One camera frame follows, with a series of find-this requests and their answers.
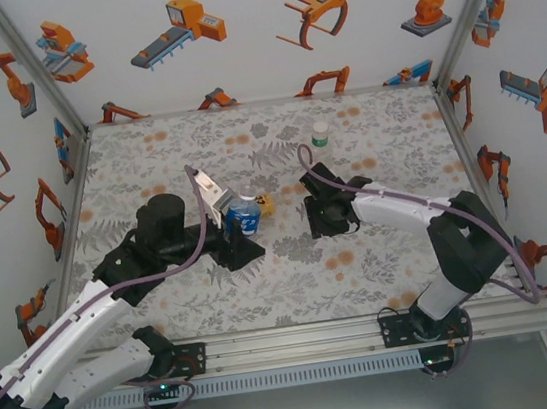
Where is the blue label clear bottle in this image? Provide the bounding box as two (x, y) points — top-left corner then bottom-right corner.
(219, 183), (267, 242)

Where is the green label clear bottle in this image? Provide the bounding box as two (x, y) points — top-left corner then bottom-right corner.
(308, 120), (336, 170)

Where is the floral patterned table cover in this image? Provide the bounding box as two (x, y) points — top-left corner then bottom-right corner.
(44, 70), (519, 356)

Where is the small green-lit circuit board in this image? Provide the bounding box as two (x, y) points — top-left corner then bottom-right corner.
(142, 378), (180, 400)
(420, 349), (456, 368)

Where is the aluminium side rail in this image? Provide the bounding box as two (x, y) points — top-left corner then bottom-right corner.
(431, 74), (522, 287)
(34, 127), (115, 314)

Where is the aluminium table edge rail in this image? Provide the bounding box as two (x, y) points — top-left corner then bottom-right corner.
(75, 290), (547, 392)

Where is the slotted grey cable tray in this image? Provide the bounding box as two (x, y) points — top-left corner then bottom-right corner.
(71, 348), (426, 409)

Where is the aluminium frame post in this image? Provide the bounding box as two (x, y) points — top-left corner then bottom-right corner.
(420, 0), (538, 89)
(0, 0), (92, 146)

